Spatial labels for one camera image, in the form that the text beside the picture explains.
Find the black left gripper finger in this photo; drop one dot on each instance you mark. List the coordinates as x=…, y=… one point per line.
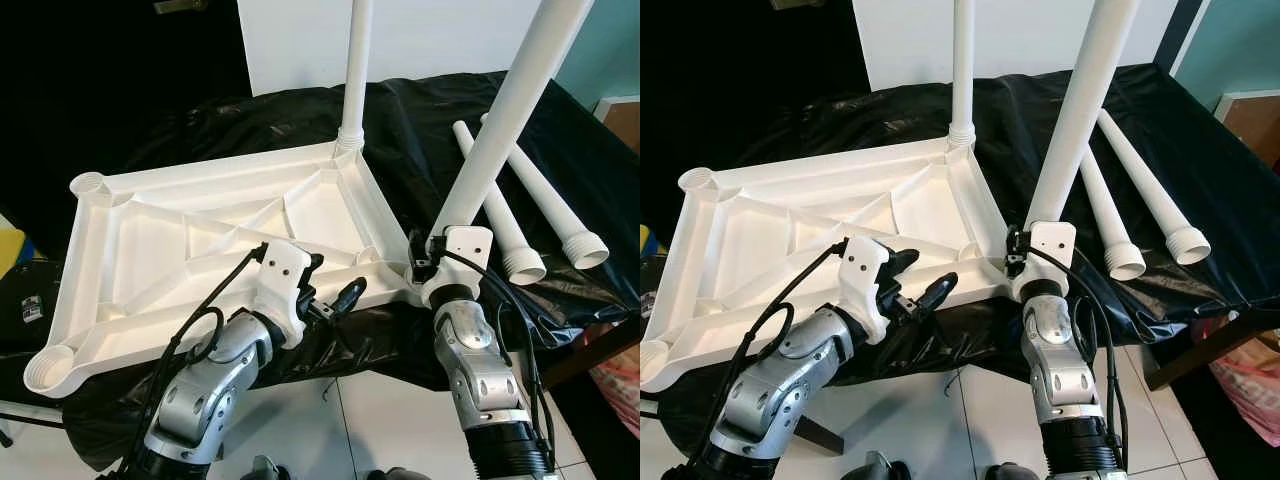
x=900, y=268
x=347, y=298
x=311, y=272
x=938, y=292

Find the white plastic children table top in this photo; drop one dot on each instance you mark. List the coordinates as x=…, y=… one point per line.
x=160, y=250
x=770, y=245

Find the brown wooden table leg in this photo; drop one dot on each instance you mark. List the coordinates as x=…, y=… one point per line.
x=590, y=355
x=1200, y=355
x=818, y=432

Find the black shiny table cloth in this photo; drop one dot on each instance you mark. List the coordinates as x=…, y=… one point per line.
x=850, y=120
x=250, y=120

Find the silver robot left leg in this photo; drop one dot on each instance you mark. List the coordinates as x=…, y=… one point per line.
x=268, y=470
x=888, y=470

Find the pink plastic bag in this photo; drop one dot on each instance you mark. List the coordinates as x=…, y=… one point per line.
x=620, y=390
x=1250, y=385

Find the brown cardboard box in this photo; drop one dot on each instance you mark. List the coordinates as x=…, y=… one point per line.
x=1255, y=125
x=622, y=125

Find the black bag with white label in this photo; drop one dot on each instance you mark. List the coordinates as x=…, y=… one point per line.
x=28, y=308

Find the yellow blue foam mat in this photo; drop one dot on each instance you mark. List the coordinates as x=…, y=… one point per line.
x=8, y=248

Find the black metal stand leg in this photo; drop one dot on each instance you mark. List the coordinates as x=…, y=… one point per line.
x=30, y=417

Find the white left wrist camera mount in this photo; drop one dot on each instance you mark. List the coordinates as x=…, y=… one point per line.
x=865, y=285
x=280, y=290

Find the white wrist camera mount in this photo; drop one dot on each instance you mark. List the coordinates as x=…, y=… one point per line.
x=465, y=250
x=865, y=285
x=1052, y=245
x=280, y=290

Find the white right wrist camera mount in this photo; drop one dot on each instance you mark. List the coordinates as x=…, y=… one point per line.
x=1052, y=245
x=465, y=250

